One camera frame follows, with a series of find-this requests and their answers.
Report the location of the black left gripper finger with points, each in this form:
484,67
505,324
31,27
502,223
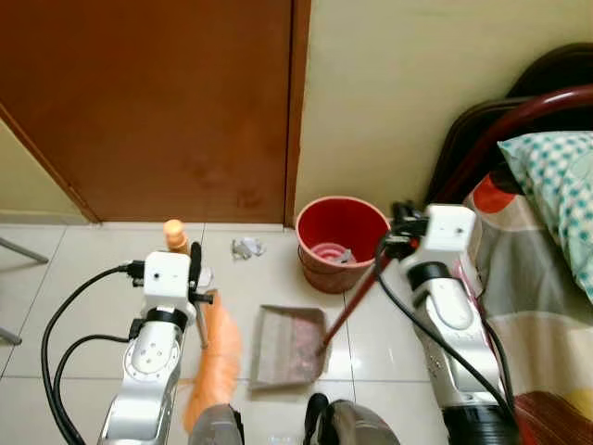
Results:
195,258

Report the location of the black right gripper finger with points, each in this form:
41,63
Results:
403,211

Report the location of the orange bristle broom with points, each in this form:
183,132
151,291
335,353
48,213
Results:
218,362

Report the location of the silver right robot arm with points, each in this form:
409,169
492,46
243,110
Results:
454,324

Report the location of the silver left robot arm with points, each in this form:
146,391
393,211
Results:
148,371

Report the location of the crumpled white paper ball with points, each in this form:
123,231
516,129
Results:
247,247

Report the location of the pink plastic item in bucket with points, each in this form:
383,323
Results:
329,253

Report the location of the red plastic bucket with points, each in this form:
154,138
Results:
326,276

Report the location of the grey left robot leg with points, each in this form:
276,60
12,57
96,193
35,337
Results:
215,428

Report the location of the grey robot leg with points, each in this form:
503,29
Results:
215,428
357,426

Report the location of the colourful patterned bed blanket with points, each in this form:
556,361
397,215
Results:
537,315

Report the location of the teal checked pillow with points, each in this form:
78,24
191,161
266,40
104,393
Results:
556,185

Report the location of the brown wooden door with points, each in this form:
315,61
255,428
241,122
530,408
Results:
148,102

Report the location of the grey metal furniture leg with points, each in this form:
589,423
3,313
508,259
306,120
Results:
7,334
23,250

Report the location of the grey right robot leg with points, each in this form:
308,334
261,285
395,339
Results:
357,426

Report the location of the dark bed headboard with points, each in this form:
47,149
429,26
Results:
556,69

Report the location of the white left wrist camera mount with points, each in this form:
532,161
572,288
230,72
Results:
167,275

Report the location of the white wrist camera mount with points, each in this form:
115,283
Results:
449,234
167,275

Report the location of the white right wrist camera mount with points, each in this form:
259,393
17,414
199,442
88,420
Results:
449,234

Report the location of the pink bed side rail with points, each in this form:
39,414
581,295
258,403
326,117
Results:
482,301

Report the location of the dark red curved bed rail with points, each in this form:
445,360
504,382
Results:
519,109

